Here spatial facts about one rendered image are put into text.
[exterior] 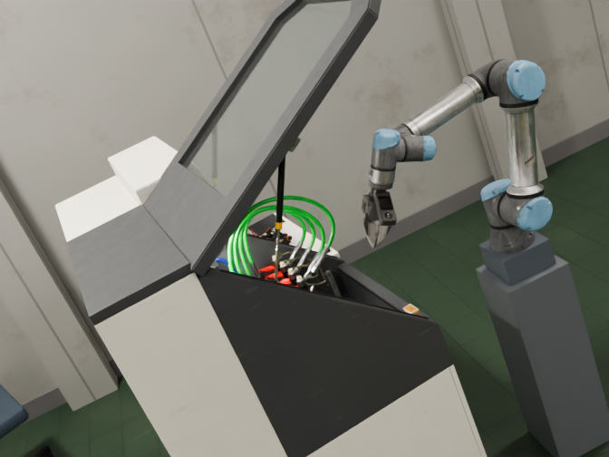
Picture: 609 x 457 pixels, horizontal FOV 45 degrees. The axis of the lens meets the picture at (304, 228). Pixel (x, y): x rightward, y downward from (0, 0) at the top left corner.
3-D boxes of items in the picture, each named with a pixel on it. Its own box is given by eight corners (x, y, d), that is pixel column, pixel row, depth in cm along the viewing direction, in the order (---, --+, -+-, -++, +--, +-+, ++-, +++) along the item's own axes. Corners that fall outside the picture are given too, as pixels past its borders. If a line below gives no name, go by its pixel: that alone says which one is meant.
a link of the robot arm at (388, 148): (408, 134, 211) (381, 135, 208) (402, 170, 215) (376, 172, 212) (395, 127, 217) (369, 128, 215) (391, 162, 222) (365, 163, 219)
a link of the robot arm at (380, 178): (399, 171, 214) (372, 171, 213) (397, 187, 216) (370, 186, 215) (391, 163, 221) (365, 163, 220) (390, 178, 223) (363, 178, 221)
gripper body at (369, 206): (383, 212, 229) (389, 175, 224) (391, 223, 221) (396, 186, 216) (360, 212, 227) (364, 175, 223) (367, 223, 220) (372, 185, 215)
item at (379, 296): (447, 359, 231) (431, 318, 225) (435, 366, 230) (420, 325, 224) (359, 295, 287) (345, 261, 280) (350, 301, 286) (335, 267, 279)
